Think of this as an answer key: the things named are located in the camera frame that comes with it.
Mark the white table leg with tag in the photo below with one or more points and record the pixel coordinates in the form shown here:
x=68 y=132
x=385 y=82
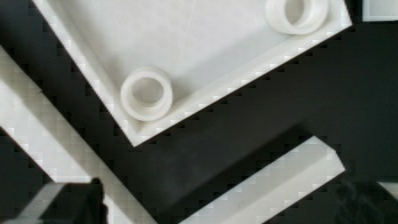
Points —
x=276 y=187

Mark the white table leg centre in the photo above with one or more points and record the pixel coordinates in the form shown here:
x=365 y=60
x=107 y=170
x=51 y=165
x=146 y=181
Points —
x=379 y=10

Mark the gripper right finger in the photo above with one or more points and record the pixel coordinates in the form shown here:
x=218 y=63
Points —
x=367 y=204

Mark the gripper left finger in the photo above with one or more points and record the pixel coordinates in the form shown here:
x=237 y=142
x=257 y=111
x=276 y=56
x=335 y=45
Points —
x=68 y=203

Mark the white square tabletop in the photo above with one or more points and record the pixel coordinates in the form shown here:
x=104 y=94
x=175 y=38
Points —
x=214 y=41

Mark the white U-shaped fence wall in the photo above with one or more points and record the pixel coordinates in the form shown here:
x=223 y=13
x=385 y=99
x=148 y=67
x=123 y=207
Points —
x=54 y=145

